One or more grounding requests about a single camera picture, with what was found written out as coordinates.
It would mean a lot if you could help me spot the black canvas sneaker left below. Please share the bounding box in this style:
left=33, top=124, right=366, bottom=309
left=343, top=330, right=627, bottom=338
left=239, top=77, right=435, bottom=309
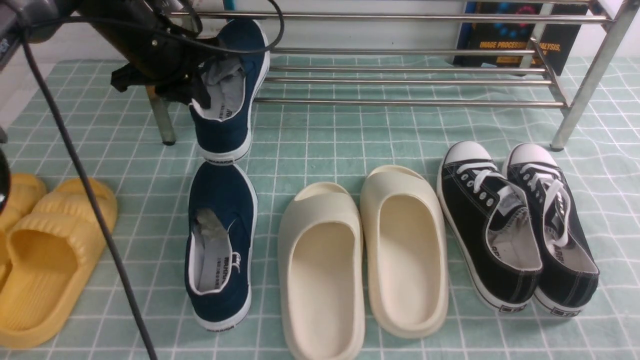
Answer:
left=436, top=141, right=543, bottom=313

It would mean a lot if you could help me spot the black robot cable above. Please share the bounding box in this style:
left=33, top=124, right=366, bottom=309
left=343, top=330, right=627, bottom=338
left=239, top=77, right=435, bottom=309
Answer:
left=15, top=0, right=286, bottom=360

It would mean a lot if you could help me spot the cream slide sandal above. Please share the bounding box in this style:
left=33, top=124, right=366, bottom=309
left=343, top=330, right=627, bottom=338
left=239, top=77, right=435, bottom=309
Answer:
left=359, top=164, right=449, bottom=338
left=278, top=182, right=366, bottom=360

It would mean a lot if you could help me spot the yellow slide sandal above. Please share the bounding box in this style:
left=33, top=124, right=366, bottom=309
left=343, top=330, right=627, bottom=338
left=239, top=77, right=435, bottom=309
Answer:
left=0, top=172, right=47, bottom=288
left=0, top=178, right=106, bottom=349

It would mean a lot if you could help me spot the dark image processing book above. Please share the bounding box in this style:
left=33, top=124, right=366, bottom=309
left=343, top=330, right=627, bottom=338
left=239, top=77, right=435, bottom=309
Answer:
left=452, top=1, right=581, bottom=75

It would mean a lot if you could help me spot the yellow slide sandal inner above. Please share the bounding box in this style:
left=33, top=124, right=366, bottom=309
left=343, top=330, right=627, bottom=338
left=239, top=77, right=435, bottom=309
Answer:
left=0, top=178, right=106, bottom=349

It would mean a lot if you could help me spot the navy slip-on shoe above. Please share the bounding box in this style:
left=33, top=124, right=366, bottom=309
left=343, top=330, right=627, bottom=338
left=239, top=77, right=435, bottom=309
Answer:
left=183, top=161, right=258, bottom=332
left=189, top=51, right=271, bottom=166

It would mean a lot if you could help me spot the cream slide sandal left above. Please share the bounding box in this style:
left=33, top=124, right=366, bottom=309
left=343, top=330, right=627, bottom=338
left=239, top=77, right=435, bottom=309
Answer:
left=278, top=182, right=366, bottom=360

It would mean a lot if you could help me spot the green checkered cloth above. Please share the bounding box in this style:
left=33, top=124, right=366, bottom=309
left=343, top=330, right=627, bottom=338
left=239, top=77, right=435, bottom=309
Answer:
left=0, top=56, right=640, bottom=360

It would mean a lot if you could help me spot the yellow slide sandal outer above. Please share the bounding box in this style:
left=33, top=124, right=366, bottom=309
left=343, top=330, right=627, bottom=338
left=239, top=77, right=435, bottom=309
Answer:
left=0, top=172, right=47, bottom=288

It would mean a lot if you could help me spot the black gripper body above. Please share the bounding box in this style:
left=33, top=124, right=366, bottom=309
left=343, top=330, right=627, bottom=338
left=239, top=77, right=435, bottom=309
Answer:
left=80, top=0, right=217, bottom=110

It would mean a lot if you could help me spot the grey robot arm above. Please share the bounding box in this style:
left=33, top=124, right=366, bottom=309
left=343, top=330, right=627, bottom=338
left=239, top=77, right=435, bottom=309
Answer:
left=1, top=0, right=216, bottom=102

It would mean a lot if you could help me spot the black canvas sneaker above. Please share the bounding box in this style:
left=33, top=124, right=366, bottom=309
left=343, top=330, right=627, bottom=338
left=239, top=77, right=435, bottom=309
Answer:
left=502, top=143, right=601, bottom=318
left=436, top=141, right=543, bottom=313

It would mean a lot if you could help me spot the metal shoe rack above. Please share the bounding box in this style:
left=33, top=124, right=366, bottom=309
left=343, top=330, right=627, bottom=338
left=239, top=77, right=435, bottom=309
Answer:
left=118, top=0, right=640, bottom=152

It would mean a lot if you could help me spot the black canvas sneaker right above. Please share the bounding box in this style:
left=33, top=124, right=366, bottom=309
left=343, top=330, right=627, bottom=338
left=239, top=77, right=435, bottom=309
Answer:
left=502, top=143, right=601, bottom=318

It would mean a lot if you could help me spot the teal pole behind rack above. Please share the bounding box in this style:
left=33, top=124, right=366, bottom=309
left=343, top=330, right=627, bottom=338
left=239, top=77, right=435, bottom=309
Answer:
left=222, top=0, right=236, bottom=11

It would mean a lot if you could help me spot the cream slide sandal right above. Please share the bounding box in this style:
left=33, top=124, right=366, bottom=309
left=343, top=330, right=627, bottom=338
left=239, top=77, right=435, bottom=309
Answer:
left=359, top=164, right=449, bottom=338

